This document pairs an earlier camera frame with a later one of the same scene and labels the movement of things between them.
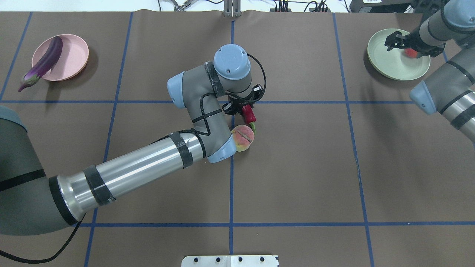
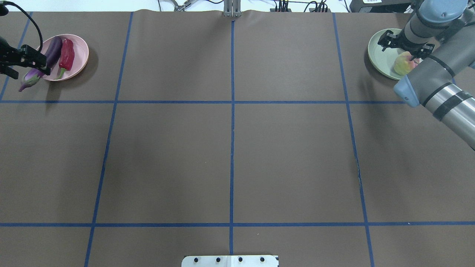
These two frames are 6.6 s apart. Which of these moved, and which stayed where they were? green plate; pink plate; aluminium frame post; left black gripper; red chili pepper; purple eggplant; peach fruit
Moved: left black gripper; peach fruit; red chili pepper
Stayed: pink plate; green plate; purple eggplant; aluminium frame post
